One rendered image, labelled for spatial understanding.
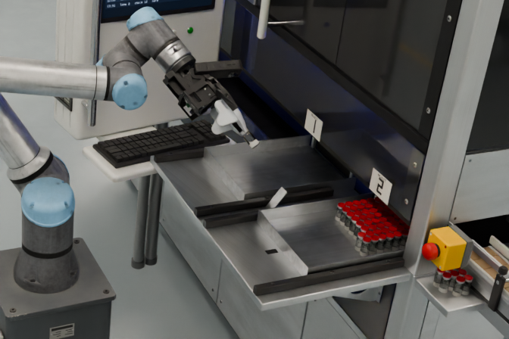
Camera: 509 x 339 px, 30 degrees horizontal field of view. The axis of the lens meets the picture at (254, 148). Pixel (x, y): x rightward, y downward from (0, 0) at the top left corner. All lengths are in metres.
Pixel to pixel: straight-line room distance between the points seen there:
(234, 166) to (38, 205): 0.68
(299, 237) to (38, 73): 0.77
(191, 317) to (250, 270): 1.29
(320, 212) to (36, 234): 0.74
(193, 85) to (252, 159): 0.62
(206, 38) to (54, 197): 0.97
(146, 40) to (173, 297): 1.61
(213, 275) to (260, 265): 1.15
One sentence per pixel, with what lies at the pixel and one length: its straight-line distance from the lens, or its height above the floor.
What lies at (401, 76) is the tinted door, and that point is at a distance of 2.26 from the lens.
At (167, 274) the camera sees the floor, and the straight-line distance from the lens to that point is 3.69.
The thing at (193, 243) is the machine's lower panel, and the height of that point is 0.20.
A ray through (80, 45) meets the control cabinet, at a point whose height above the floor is 1.11.
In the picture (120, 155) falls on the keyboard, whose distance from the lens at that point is 2.75.
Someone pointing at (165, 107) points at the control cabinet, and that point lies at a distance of 2.97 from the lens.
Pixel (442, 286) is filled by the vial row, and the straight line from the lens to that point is 2.27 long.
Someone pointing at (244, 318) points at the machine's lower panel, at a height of 0.18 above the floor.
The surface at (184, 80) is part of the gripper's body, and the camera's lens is 2.13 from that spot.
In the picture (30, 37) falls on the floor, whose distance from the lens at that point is 5.74.
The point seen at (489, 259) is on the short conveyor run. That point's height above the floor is 0.96.
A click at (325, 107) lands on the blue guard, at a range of 2.55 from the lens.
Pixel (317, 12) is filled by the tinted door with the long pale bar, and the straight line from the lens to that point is 2.57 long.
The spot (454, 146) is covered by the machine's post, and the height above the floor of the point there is 1.23.
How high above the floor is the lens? 2.14
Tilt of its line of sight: 27 degrees down
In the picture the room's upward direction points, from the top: 8 degrees clockwise
